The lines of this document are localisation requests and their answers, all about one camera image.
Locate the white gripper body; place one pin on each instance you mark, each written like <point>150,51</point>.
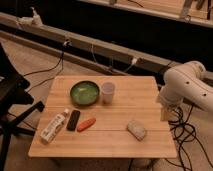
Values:
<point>167,112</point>

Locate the green ceramic bowl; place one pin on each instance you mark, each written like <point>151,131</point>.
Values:
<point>84,93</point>

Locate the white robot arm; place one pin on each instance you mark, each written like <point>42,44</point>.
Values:
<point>185,81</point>

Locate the grey sponge block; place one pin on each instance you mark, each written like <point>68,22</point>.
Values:
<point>136,129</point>

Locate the white plastic cup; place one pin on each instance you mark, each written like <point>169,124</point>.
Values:
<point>107,92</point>

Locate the orange carrot toy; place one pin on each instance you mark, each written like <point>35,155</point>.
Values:
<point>85,124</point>

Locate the wooden table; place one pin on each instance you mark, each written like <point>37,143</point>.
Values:
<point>134,99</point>

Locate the black rectangular remote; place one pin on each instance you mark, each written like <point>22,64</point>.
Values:
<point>73,120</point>

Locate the white tube bottle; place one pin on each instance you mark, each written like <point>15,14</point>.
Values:
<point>53,127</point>

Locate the black office chair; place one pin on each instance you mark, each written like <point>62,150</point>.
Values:
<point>12,91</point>

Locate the long metal rail beam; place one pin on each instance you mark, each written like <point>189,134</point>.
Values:
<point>157,43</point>

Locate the white clamp on rail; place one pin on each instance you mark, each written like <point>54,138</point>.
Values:
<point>35,19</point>

